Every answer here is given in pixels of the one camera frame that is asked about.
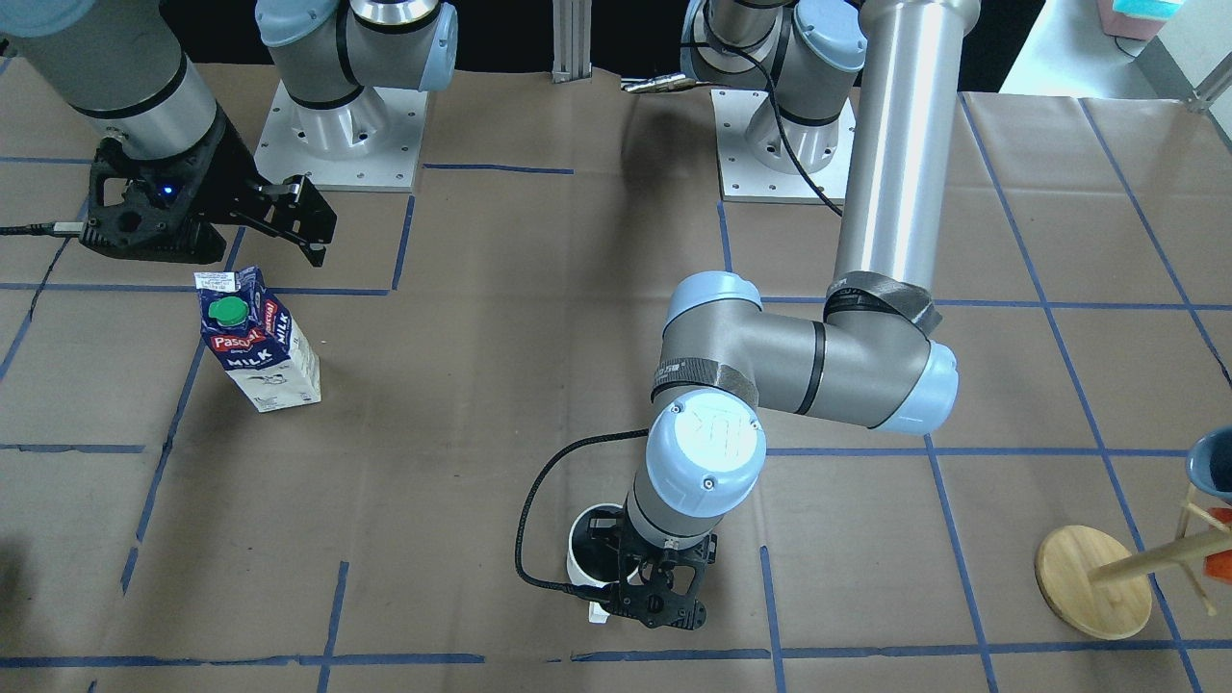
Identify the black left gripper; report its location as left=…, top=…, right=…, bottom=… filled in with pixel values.
left=590, top=517, right=717, bottom=630

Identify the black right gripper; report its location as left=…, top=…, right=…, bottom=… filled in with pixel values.
left=80, top=107, right=336, bottom=268

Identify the white mug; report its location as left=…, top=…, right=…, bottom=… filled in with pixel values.
left=565, top=503, right=622, bottom=587

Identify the blue white milk carton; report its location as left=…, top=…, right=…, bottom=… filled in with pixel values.
left=193, top=265, right=322, bottom=412

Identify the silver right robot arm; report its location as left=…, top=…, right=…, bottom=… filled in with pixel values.
left=2, top=1, right=460, bottom=268

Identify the wooden mug tree stand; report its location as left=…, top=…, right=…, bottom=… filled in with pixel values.
left=1034, top=486, right=1231, bottom=640

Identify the orange object on stand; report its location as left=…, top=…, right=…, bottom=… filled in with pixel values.
left=1202, top=507, right=1232, bottom=584

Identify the blue bowl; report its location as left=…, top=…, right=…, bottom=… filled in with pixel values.
left=1186, top=425, right=1231, bottom=506

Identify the pink teal box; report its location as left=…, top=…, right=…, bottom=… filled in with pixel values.
left=1096, top=0, right=1184, bottom=39

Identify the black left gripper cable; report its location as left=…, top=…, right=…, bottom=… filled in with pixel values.
left=514, top=428, right=652, bottom=603

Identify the aluminium frame post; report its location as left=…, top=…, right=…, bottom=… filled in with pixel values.
left=551, top=0, right=593, bottom=84

